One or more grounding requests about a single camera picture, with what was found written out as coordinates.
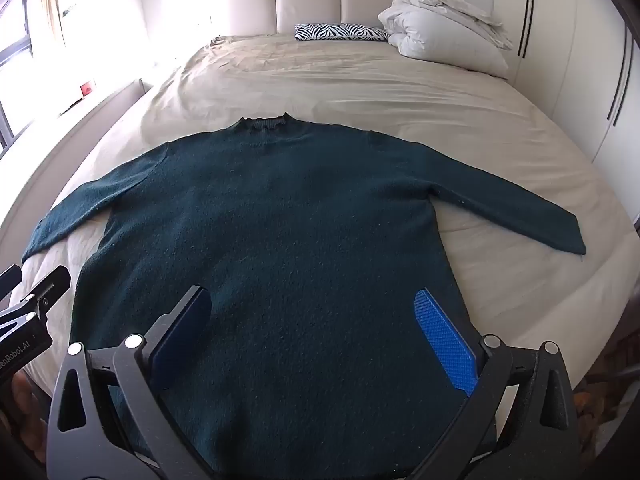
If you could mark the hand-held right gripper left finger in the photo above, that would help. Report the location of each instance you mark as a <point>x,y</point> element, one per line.
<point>182,332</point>

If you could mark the zebra print pillow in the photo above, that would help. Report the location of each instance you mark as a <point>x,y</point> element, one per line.
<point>340,32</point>

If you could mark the white window ledge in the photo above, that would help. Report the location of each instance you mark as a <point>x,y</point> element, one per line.
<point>75,130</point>

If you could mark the bed with beige sheet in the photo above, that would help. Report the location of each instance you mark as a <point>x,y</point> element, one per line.
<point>350,90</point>

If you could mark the beige curtain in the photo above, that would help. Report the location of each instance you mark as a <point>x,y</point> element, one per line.
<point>47,10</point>

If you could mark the person's left hand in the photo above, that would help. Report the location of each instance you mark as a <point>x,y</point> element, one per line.
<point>25,390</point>

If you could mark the dark teal sweater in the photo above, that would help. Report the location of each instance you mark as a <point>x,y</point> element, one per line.
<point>300,235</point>

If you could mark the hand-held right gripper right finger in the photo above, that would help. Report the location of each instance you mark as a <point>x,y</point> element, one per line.
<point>445,342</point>

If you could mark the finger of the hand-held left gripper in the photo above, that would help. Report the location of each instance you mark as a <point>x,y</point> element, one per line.
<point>50,285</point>
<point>9,282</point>

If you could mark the white wardrobe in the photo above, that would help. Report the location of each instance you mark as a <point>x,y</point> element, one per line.
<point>560,35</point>

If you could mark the dark framed window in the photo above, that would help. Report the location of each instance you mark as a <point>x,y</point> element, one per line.
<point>12,85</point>

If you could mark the small red box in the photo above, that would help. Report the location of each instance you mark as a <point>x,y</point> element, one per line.
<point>87,88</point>

